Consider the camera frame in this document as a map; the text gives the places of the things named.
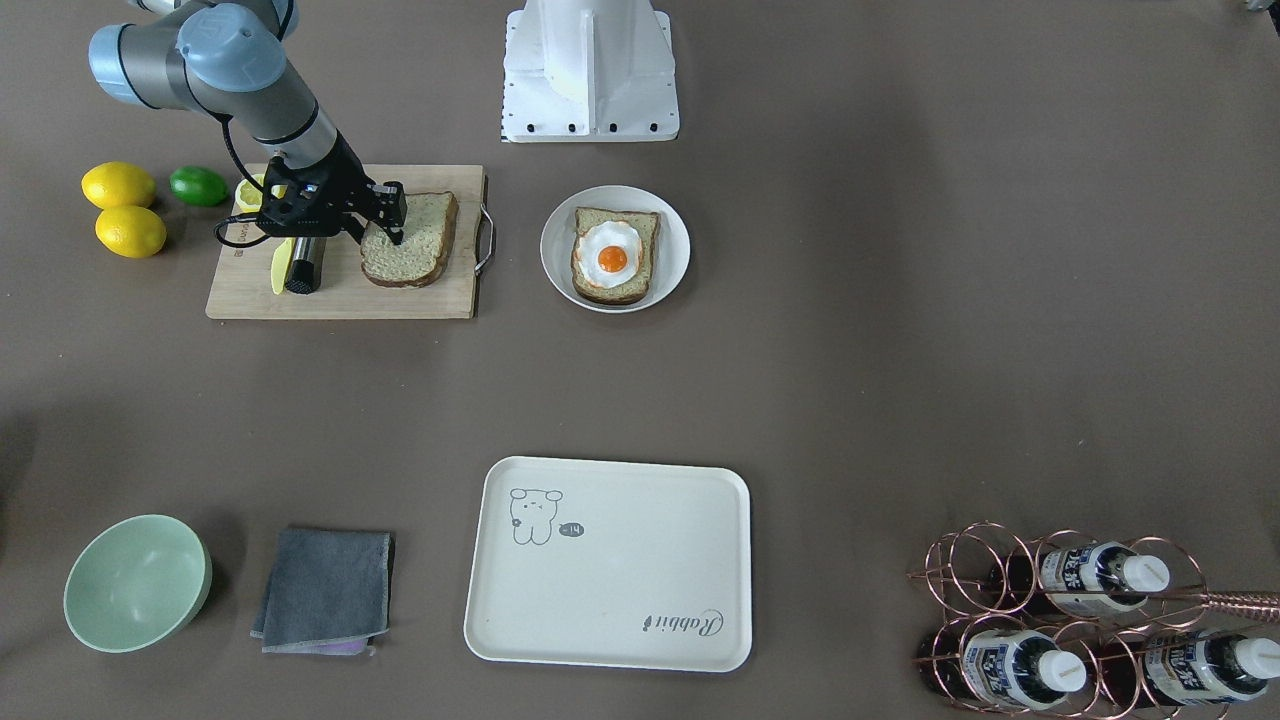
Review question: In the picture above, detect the white round plate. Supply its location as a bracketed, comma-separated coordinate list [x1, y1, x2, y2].
[540, 184, 691, 313]

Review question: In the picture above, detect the toast with fried egg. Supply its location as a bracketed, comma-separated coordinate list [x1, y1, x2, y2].
[570, 206, 660, 306]

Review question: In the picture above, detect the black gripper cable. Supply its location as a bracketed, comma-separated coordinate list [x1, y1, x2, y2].
[212, 115, 291, 249]

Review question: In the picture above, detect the plain bread slice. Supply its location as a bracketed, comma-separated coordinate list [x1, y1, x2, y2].
[360, 191, 460, 287]

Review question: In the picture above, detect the bottle with white cap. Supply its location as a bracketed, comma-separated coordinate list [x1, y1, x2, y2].
[980, 541, 1171, 620]

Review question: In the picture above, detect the green lime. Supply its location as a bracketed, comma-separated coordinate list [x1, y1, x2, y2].
[168, 165, 230, 208]

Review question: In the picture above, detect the green bowl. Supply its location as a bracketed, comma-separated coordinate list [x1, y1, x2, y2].
[63, 514, 212, 653]

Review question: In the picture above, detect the grey folded cloth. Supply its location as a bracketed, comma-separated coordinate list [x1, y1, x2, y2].
[250, 527, 394, 656]

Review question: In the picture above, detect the bamboo cutting board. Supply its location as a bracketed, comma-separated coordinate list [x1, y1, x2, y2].
[206, 164, 492, 320]

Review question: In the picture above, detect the yellow lemon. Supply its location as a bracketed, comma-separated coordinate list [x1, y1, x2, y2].
[95, 206, 168, 259]
[79, 161, 157, 210]

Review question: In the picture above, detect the white rabbit tray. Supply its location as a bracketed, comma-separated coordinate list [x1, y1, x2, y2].
[463, 456, 753, 673]

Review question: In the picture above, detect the copper wire bottle rack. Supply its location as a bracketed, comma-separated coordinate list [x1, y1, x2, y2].
[911, 521, 1277, 719]

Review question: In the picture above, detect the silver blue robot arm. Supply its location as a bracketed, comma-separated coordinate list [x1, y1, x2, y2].
[88, 1, 407, 243]

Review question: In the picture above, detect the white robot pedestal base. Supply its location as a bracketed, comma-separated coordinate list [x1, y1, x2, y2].
[500, 1, 681, 143]

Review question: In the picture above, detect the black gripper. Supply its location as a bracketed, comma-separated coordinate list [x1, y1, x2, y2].
[259, 135, 407, 246]

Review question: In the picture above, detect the lemon half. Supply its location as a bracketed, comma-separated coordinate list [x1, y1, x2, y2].
[234, 173, 265, 213]

